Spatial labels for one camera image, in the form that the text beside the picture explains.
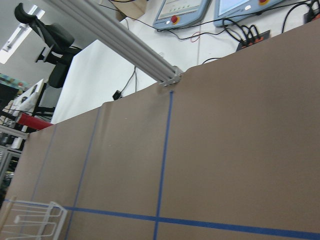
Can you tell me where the small black puck device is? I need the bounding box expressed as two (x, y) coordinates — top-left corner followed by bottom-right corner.
(112, 90), (123, 101)

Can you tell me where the blue teach pendant tablet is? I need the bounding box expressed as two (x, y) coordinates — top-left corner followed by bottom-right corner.
(152, 0), (211, 30)

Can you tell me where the black orange usb hub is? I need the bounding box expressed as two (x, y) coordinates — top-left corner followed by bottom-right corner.
(236, 30), (271, 52)

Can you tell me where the black office chair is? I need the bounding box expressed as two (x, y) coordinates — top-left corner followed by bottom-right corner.
(14, 3), (82, 89)

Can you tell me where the red cylinder tube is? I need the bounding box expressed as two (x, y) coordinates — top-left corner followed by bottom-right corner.
(16, 113), (53, 130)

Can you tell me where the aluminium frame post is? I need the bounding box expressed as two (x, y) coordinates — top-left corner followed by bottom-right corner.
(46, 0), (183, 87)

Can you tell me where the white wire cup holder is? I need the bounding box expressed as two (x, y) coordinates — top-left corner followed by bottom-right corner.
(0, 196), (68, 240)

